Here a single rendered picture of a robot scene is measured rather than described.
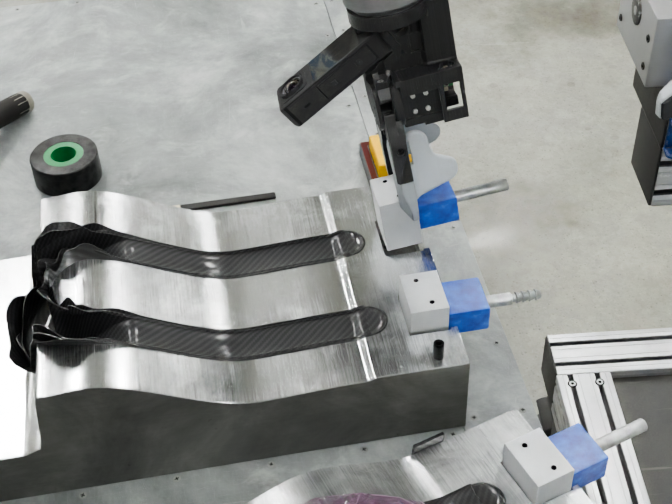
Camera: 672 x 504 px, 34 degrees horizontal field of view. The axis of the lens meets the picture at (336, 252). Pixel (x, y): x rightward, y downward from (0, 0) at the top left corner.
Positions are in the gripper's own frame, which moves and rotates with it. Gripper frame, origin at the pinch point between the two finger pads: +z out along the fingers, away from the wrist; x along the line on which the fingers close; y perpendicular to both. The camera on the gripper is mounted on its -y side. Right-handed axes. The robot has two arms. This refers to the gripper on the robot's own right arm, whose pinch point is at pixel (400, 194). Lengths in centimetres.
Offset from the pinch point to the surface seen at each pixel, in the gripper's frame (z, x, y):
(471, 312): 6.1, -12.7, 3.0
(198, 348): 3.4, -11.0, -21.8
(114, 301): -1.8, -8.0, -28.0
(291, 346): 5.7, -11.3, -13.7
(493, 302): 7.1, -10.9, 5.5
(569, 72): 83, 159, 65
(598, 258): 90, 92, 48
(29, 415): 4.4, -13.0, -37.8
